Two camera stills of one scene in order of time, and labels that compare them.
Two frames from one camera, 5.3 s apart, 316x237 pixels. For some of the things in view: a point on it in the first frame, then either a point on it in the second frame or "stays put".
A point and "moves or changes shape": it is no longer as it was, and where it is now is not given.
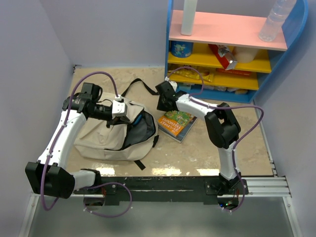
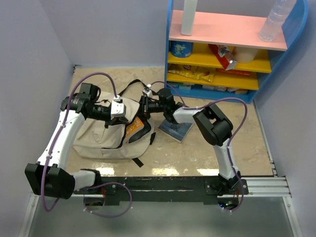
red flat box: x=235 y=71 stays put
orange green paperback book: x=175 y=121 to x=137 y=125
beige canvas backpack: x=132 y=136 moves or changes shape
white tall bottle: x=189 y=7 stays put
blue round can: x=181 y=49 stays put
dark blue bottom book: x=182 y=134 stays put
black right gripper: x=161 y=107 to x=145 y=110
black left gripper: x=118 y=120 stays put
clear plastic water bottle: x=278 y=12 stays put
